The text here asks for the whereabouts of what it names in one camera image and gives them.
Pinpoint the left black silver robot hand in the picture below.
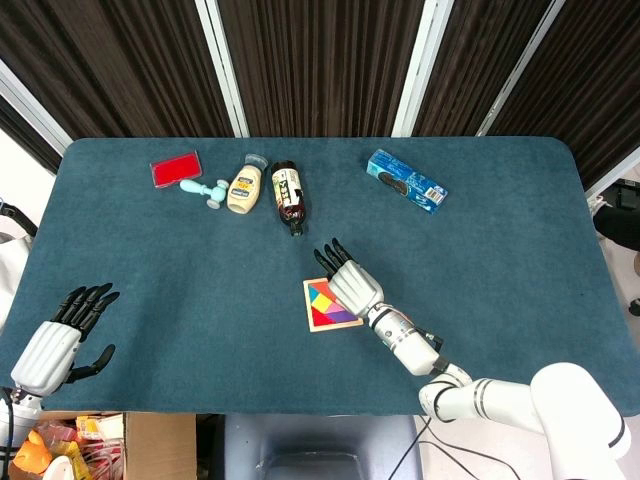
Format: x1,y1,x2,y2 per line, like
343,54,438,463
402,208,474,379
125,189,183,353
9,282,120,397

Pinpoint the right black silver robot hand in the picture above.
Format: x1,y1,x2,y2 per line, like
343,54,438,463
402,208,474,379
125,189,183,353
313,238,385,312

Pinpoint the wooden tangram puzzle tray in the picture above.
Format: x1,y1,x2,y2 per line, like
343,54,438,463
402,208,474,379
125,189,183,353
302,277,365,334

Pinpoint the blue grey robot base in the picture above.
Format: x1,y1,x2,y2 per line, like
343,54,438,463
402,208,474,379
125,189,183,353
223,413,424,480

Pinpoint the yellow square tangram piece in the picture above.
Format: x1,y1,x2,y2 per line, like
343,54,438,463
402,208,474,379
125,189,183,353
311,291,337,316

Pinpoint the yellow snack package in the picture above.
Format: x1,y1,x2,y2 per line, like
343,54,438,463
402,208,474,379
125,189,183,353
74,415,125,442

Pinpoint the orange snack bag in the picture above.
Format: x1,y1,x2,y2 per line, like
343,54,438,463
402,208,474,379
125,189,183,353
12,429,54,471

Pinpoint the dark sauce bottle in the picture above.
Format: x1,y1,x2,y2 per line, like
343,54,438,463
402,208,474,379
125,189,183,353
270,159,307,238

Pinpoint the blue cookie box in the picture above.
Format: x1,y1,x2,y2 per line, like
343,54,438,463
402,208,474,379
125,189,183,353
366,148,449,216

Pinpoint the black curved chair armrest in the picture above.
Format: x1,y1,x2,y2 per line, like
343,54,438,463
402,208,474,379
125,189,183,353
0,199,39,238

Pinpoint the brown cardboard box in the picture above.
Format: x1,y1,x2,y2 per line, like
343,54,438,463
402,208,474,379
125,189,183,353
9,411,197,480

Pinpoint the cream mayonnaise squeeze bottle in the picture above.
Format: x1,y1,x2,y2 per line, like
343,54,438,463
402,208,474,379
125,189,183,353
226,153,267,216

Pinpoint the teal table cloth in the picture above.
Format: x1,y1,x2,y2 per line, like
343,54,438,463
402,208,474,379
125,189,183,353
0,137,640,417

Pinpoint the light blue toy faucet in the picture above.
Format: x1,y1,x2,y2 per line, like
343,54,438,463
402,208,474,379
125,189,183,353
179,178,230,209

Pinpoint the red flat plastic case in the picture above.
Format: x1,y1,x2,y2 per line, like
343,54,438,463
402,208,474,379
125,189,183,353
149,151,204,190

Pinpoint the dark brown curtain panel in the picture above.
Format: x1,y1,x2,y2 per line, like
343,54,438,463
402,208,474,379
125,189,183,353
487,0,640,190
412,0,556,138
217,0,426,139
0,0,236,142

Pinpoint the black floor cable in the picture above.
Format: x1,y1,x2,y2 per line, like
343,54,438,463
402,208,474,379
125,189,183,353
392,414,536,480

